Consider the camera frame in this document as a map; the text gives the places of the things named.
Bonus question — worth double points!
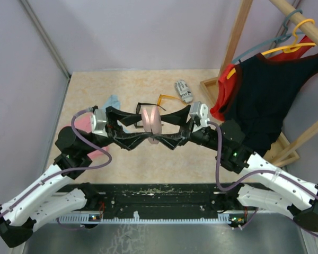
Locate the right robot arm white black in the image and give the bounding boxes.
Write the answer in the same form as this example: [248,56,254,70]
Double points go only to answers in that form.
[148,102,318,235]

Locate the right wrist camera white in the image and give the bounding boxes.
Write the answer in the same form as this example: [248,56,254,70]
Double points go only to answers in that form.
[189,101,209,127]

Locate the orange sunglasses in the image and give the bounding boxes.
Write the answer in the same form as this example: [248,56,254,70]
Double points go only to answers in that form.
[157,94,187,105]

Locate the pink folded garment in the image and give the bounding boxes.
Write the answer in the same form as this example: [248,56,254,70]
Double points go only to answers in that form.
[68,113,111,160]

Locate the red tank top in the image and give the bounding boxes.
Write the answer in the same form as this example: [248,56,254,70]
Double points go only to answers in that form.
[210,44,314,121]

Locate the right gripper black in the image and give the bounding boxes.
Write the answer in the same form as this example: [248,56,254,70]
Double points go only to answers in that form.
[153,105,224,152]

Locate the navy tank top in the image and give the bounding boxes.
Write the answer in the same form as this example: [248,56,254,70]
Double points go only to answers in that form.
[222,53,318,156]

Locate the light blue cleaning cloth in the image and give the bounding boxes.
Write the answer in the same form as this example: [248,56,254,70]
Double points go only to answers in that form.
[121,125,130,133]

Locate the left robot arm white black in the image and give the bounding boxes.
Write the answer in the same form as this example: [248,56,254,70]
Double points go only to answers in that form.
[0,106,152,248]

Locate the newspaper print glasses case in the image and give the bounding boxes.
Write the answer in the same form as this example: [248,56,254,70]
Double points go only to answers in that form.
[174,79,193,104]

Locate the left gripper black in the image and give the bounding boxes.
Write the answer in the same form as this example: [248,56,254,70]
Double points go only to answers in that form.
[82,106,153,155]

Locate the black sunglasses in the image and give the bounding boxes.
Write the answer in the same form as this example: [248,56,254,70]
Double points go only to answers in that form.
[134,102,165,129]

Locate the wooden clothes rack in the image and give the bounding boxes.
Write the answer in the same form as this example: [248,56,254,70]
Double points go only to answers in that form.
[200,0,318,168]

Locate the yellow hanger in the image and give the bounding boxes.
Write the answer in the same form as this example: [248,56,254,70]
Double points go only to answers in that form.
[226,18,316,79]

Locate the pink glasses case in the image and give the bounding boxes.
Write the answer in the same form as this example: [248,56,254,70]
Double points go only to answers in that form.
[140,106,162,135]

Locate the teal hanger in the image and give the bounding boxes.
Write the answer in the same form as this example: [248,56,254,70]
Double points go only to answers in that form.
[231,8,303,64]

